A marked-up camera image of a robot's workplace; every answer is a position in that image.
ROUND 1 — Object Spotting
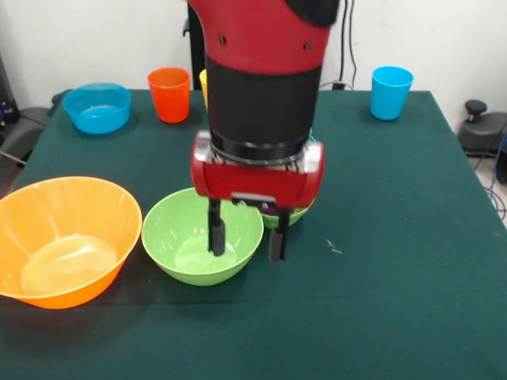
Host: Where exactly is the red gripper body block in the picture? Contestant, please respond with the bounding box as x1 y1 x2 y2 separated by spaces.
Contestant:
189 130 326 211

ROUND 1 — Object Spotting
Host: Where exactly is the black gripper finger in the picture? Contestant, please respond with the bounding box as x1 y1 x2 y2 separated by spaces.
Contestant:
268 207 292 264
207 196 227 257

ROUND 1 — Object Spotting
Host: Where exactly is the small green bowl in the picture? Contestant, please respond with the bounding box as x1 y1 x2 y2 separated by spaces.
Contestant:
260 203 316 230

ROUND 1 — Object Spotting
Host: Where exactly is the large green bowl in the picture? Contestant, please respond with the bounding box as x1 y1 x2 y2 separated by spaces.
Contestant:
141 187 265 287

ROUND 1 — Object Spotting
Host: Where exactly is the large orange bowl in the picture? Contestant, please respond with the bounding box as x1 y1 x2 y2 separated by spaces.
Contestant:
0 176 143 310

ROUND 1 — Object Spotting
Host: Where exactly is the large blue bowl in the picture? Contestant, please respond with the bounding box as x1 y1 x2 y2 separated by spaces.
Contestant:
62 82 132 135

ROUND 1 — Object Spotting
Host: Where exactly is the dark green tablecloth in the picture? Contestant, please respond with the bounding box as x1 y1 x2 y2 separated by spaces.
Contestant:
0 89 507 380

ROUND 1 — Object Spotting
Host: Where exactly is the yellow cup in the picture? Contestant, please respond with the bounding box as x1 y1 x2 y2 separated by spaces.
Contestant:
199 67 209 110

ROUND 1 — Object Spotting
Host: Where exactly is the red-orange cup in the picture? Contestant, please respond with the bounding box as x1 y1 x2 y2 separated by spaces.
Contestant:
147 66 192 124

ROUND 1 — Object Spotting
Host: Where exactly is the blue cup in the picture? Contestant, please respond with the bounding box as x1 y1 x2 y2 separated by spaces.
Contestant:
371 66 415 121

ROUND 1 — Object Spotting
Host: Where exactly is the grey floor base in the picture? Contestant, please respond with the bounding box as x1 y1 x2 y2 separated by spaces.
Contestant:
0 106 49 164

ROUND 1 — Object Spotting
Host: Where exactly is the grey base with black knob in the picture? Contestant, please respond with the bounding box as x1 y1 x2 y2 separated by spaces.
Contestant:
459 99 507 159

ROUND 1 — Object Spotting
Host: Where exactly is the black equipment box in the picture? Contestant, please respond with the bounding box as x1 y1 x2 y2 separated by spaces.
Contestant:
0 55 21 124

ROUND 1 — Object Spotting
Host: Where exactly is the grey cable behind table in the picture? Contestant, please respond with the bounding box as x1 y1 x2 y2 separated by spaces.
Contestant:
319 80 355 92

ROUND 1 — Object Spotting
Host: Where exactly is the black hanging cable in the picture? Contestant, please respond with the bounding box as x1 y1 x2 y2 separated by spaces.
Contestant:
340 0 357 82

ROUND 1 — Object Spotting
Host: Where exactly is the blue cable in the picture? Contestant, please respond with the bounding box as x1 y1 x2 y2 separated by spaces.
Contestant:
493 134 507 222

